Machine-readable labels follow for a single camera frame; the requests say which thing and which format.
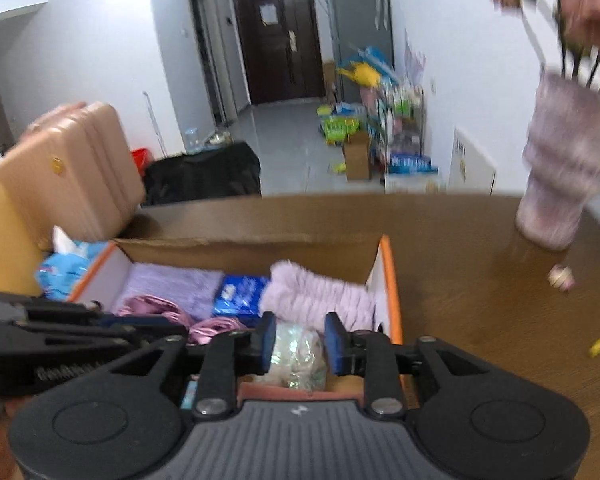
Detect iridescent mesh bath pouf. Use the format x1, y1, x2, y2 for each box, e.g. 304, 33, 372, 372
253, 321, 328, 391

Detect blue small tissue packet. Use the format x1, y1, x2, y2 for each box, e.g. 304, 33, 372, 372
212, 274, 270, 328

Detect lilac fluffy headband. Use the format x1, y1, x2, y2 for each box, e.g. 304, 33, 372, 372
260, 260, 376, 333

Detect pink layered sponge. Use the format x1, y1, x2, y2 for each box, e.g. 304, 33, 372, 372
237, 376, 364, 405

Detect purple satin scrunchie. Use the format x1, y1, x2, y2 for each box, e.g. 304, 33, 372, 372
117, 295, 248, 346

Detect lilac knit pouch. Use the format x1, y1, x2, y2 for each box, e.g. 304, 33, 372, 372
111, 263, 224, 321

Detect blue tissue pack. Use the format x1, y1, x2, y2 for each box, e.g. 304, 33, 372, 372
34, 226, 108, 301

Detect yellow thermos jug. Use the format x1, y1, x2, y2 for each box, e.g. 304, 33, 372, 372
0, 185, 45, 296

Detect red orange cardboard box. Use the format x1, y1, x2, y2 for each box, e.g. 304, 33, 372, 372
66, 233, 406, 411

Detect pink ribbed suitcase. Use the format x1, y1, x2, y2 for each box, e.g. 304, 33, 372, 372
0, 102, 145, 250

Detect small brown cardboard box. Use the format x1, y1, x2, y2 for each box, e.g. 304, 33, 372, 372
342, 130, 370, 181

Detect green basket on floor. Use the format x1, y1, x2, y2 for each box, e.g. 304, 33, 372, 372
321, 115, 361, 145

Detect fallen pink petal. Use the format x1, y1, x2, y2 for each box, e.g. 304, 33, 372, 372
547, 264, 576, 292

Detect yellow watering can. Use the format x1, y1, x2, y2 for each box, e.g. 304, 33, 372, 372
337, 62, 381, 88

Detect purple textured vase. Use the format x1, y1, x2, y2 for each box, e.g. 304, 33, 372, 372
516, 70, 600, 252

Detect dark brown entrance door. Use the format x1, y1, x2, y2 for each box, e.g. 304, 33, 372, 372
233, 0, 325, 105

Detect grey refrigerator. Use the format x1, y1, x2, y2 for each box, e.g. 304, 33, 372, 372
325, 0, 397, 104

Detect wire storage rack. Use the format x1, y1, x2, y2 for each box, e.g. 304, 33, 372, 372
376, 79, 426, 176

